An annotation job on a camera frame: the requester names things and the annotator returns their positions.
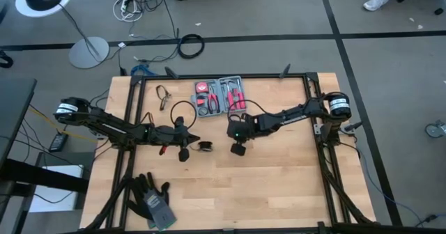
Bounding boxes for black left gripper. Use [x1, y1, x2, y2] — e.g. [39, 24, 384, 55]
[153, 124, 201, 162]

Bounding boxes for grey plastic tool case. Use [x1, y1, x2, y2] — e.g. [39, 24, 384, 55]
[190, 75, 247, 118]

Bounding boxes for clear safety glasses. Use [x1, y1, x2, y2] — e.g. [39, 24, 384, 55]
[155, 84, 173, 112]

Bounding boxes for grey black work glove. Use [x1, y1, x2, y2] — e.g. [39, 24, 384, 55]
[124, 177, 154, 224]
[137, 172, 178, 231]

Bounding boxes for black power adapter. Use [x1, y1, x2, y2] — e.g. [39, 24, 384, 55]
[47, 132, 70, 154]

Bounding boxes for floor lamp with round base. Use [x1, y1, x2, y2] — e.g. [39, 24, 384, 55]
[15, 0, 110, 70]

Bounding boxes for white power strip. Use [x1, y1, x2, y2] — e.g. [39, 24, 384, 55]
[111, 0, 144, 23]

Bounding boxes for black desk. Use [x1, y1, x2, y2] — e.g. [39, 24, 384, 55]
[0, 77, 90, 195]

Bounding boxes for grey caster wheel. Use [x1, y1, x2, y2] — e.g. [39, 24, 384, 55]
[424, 120, 446, 139]

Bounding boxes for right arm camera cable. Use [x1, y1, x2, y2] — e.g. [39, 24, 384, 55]
[227, 100, 269, 122]

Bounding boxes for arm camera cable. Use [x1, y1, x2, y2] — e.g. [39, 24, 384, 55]
[227, 100, 269, 122]
[169, 100, 198, 129]

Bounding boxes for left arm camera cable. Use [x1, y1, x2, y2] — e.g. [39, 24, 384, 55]
[169, 100, 198, 129]

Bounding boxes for red-handled pliers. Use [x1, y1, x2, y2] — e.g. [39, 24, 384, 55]
[207, 93, 220, 114]

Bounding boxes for blue cable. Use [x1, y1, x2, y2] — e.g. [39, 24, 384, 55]
[130, 63, 151, 77]

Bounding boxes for coiled black floor cable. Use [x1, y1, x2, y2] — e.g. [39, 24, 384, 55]
[177, 33, 206, 60]

